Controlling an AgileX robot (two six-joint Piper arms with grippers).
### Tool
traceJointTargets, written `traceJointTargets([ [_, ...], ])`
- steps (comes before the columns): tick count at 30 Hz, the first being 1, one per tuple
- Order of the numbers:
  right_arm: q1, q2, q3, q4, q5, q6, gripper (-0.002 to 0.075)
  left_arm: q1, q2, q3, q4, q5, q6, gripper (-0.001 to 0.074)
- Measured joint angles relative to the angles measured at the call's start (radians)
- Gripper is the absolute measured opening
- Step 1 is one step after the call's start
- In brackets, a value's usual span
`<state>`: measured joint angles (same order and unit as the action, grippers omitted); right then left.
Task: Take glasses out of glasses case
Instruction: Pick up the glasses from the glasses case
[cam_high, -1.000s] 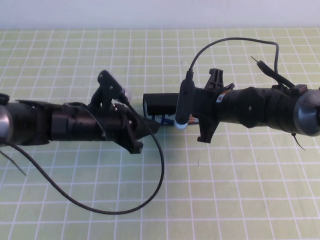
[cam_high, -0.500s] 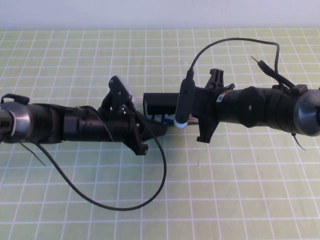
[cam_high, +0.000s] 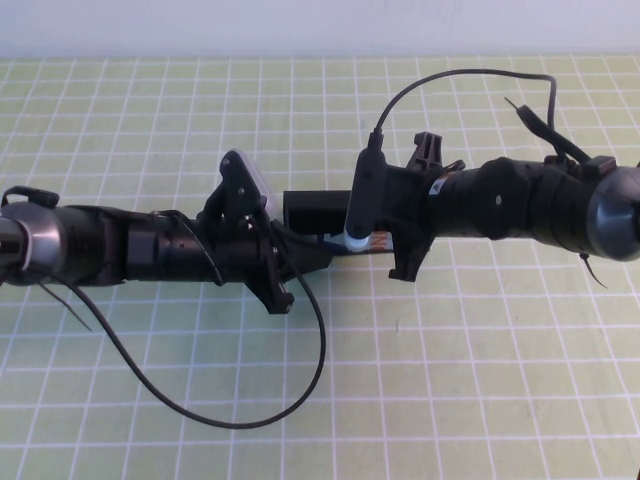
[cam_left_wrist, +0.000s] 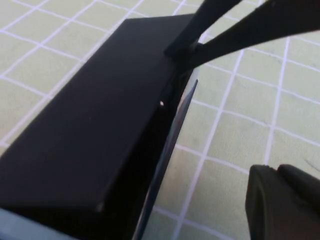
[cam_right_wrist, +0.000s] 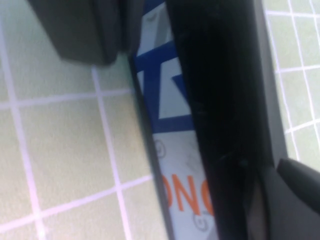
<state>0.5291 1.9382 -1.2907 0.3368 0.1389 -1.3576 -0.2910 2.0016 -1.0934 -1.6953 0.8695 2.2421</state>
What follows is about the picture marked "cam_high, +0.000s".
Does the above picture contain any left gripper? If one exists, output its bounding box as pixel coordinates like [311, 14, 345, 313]
[197, 213, 335, 317]

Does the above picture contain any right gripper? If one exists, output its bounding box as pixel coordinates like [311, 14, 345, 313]
[386, 131, 467, 285]

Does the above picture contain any black glasses case printed front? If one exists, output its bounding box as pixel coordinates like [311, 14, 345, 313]
[282, 188, 401, 257]

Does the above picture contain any black zip tie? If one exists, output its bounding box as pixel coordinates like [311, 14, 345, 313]
[40, 283, 94, 332]
[579, 252, 609, 289]

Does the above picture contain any green checked tablecloth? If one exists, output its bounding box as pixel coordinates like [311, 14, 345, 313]
[0, 55, 640, 480]

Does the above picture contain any white zip tie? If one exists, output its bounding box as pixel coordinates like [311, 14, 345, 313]
[17, 227, 37, 274]

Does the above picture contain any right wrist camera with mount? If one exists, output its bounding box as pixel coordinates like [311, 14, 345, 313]
[344, 130, 390, 252]

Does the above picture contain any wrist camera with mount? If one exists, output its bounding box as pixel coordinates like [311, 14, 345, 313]
[202, 148, 285, 231]
[344, 130, 390, 252]

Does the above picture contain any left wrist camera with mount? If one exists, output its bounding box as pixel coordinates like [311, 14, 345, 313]
[202, 148, 285, 231]

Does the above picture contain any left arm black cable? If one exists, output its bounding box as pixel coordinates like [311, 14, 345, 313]
[73, 207, 329, 430]

